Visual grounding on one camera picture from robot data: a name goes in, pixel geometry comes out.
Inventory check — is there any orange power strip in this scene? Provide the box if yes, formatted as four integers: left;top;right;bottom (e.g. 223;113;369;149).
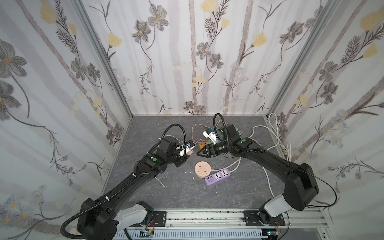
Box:
199;142;209;149

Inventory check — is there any pink charger plug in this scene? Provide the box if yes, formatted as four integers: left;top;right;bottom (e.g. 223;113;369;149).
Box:
186;149;194;156

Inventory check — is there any purple power strip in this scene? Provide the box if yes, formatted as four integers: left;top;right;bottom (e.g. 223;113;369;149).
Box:
204;169;231;186

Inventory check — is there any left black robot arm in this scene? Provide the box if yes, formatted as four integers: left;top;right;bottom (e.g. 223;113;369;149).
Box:
60;124;188;240

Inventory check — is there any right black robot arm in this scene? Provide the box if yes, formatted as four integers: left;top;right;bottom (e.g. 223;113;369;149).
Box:
197;113;320;225

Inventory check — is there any round pink power socket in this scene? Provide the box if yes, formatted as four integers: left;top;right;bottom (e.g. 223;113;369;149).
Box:
195;161;212;179

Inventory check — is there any pink cable with connectors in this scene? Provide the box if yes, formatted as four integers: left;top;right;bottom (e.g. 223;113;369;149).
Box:
191;123;211;145

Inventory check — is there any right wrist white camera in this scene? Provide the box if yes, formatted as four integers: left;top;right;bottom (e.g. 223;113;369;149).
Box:
203;128;220;145

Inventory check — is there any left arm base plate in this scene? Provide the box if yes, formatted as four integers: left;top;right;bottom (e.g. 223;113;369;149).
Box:
130;211;167;228

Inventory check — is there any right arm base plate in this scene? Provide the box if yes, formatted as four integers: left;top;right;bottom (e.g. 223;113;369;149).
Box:
243;210;286;227

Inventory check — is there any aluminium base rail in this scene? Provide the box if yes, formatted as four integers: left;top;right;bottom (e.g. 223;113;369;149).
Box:
111;205;334;240

